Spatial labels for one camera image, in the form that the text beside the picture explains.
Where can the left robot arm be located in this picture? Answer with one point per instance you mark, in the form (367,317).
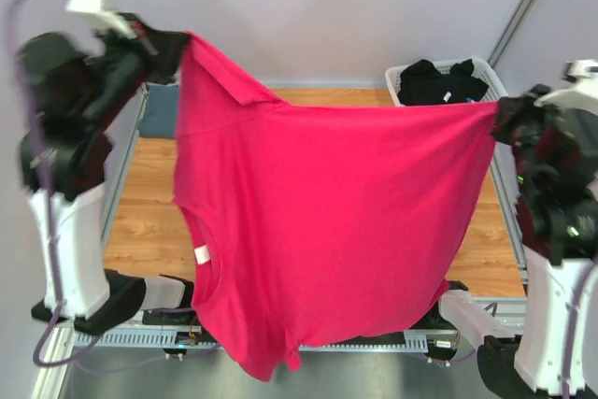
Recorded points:
(76,97)

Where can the white slotted cable duct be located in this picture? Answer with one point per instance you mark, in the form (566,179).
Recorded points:
(411,342)

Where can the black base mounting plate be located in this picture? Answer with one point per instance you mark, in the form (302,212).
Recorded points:
(168,317)

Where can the pink t shirt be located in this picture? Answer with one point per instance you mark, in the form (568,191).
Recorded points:
(320,223)

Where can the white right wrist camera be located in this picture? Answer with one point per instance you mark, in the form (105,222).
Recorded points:
(570,86)

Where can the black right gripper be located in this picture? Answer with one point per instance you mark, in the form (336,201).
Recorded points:
(511,106)

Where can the black t shirt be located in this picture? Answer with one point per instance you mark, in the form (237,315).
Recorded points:
(422,84)

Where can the white plastic laundry basket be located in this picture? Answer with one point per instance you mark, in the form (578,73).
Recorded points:
(482,70)

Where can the right aluminium corner post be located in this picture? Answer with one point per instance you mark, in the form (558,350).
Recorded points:
(514,23)

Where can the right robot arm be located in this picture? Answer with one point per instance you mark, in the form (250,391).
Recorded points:
(559,237)

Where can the aluminium frame rail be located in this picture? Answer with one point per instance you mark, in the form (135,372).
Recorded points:
(507,319)

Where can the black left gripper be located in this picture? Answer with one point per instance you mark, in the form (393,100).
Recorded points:
(163,48)

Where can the folded grey-blue t shirt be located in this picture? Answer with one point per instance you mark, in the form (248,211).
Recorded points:
(160,113)

